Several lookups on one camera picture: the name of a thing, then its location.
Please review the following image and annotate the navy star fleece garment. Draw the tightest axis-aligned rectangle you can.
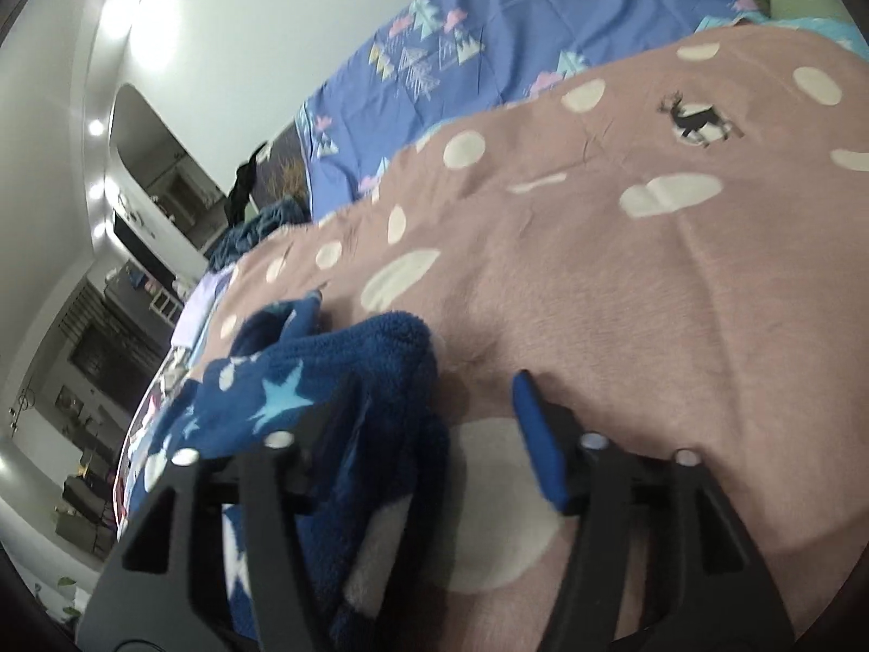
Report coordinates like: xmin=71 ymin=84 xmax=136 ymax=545
xmin=125 ymin=291 xmax=449 ymax=650

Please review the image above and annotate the pink polka dot blanket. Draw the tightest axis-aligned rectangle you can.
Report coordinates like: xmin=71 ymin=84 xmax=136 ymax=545
xmin=188 ymin=25 xmax=867 ymax=650

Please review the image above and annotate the dark teal knit cloth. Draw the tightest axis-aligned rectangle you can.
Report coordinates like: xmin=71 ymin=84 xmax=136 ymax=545
xmin=207 ymin=196 xmax=311 ymax=272

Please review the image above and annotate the dark patterned pillow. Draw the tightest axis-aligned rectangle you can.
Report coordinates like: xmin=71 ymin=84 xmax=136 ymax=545
xmin=255 ymin=124 xmax=311 ymax=218

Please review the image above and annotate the purple tree print bedsheet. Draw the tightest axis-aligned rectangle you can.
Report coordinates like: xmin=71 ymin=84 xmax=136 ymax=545
xmin=296 ymin=0 xmax=754 ymax=220

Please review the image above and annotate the black strap on headboard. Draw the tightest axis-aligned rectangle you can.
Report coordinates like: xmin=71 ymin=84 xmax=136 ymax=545
xmin=224 ymin=140 xmax=270 ymax=225

